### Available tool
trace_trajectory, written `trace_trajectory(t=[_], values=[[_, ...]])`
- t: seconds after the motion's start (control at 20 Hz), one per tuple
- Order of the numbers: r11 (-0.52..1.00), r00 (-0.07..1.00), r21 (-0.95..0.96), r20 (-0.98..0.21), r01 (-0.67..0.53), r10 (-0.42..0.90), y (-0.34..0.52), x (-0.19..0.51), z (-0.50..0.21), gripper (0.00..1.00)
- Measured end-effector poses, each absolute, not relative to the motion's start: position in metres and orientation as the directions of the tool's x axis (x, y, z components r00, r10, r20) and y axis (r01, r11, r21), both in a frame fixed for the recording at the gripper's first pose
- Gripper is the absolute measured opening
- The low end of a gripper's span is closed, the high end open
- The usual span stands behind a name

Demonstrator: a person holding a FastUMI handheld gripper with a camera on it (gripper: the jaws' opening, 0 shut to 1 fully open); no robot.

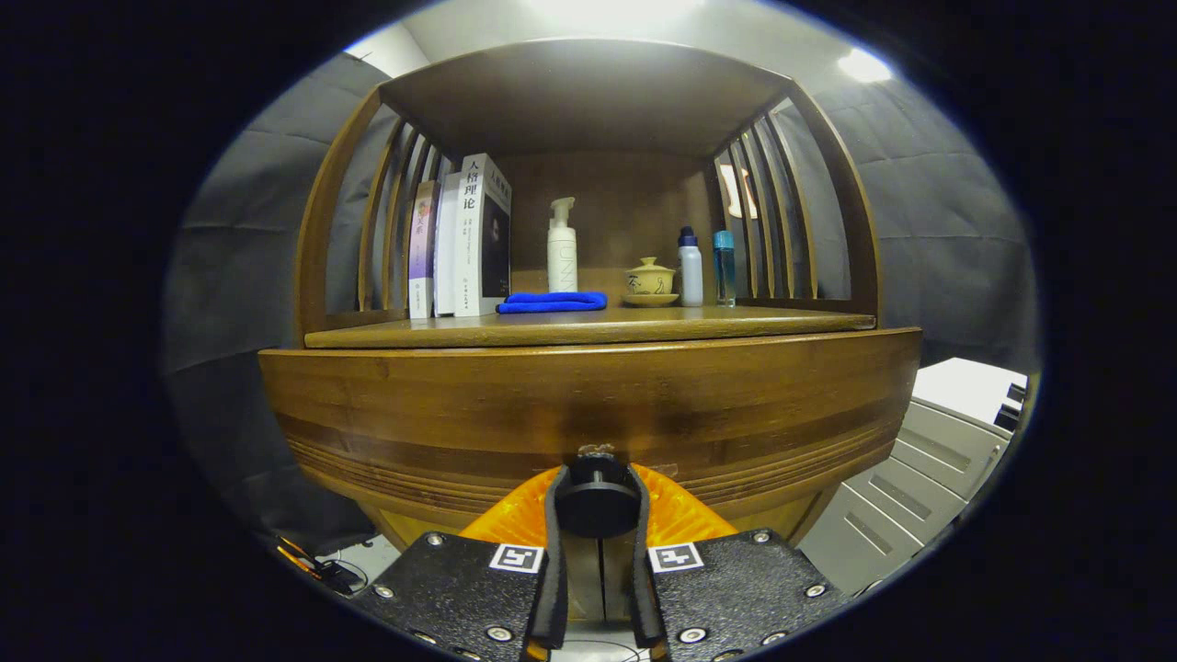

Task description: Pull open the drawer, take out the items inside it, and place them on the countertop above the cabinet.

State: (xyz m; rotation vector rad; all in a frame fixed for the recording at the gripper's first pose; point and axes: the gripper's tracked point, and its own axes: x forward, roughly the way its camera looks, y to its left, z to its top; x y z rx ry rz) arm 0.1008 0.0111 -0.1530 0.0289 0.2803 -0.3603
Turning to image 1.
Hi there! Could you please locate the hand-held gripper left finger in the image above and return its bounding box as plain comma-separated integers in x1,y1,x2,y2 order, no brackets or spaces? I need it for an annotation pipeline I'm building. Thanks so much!
352,464,571,662

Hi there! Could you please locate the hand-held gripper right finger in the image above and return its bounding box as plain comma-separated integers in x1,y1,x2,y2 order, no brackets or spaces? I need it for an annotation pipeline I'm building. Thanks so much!
625,462,849,662

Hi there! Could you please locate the wooden drawer with black knob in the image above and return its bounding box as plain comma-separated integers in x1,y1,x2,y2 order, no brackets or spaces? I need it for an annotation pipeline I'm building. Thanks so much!
258,327,924,553

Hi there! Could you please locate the wooden cabinet door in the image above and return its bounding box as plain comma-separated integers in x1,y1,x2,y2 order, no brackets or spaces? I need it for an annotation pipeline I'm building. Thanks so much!
563,538,603,622
602,538,637,622

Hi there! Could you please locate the wooden countertop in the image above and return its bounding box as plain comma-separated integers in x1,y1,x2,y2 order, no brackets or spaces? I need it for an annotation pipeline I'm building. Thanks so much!
304,303,877,349

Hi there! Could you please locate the grey filing cabinet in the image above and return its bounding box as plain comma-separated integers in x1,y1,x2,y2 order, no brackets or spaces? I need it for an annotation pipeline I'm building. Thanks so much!
798,358,1029,597

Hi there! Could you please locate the wooden cabinet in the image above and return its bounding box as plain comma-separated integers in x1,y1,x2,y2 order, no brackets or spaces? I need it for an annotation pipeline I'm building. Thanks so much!
258,37,924,626

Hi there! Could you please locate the blue folded cloth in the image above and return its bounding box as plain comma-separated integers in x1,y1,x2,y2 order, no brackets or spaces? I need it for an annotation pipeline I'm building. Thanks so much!
497,291,609,314

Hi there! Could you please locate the beige lidded teacup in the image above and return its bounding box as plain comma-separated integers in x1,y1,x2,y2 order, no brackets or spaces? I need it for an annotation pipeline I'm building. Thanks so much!
624,257,677,296

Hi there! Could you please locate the white bottle blue cap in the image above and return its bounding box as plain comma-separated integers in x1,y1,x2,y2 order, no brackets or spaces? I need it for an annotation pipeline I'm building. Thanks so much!
678,226,704,307

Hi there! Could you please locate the teal transparent bottle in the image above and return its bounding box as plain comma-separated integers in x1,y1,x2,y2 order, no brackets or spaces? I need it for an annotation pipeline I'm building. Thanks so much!
714,230,737,307

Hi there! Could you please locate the white pump bottle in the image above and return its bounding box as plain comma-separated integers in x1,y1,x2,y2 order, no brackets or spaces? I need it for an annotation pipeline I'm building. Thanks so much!
547,197,579,294

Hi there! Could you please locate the purple book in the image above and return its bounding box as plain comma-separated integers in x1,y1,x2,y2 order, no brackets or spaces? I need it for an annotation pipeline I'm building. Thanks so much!
408,180,440,320

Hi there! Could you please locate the thick white book dark cover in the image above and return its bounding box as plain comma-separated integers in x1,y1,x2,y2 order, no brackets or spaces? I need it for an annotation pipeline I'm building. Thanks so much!
453,153,513,318

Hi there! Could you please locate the thin white book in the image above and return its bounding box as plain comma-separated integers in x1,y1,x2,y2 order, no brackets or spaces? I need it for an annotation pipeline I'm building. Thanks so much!
433,172,463,317

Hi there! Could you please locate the small ceiling light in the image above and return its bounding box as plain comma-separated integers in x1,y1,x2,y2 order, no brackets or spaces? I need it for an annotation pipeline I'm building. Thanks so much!
837,48,893,84

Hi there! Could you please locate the large ceiling light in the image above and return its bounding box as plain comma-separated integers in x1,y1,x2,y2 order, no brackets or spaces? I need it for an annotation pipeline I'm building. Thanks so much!
524,0,709,29

